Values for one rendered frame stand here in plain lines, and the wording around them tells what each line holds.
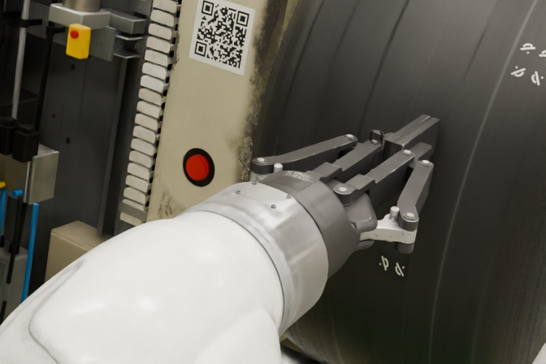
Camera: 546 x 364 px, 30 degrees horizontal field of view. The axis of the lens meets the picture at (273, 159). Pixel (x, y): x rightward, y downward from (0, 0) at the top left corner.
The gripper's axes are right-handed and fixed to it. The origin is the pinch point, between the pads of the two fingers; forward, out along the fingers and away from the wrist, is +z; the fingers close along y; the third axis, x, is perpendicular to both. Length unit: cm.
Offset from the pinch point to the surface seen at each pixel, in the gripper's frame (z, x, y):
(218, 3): 23.5, 2.0, 34.2
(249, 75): 22.6, 8.7, 28.7
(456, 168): 3.2, 2.0, -2.9
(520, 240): 4.0, 6.4, -9.0
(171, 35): 23.8, 7.5, 40.6
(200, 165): 20.5, 20.4, 32.6
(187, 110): 21.7, 14.9, 36.0
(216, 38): 23.0, 5.8, 33.7
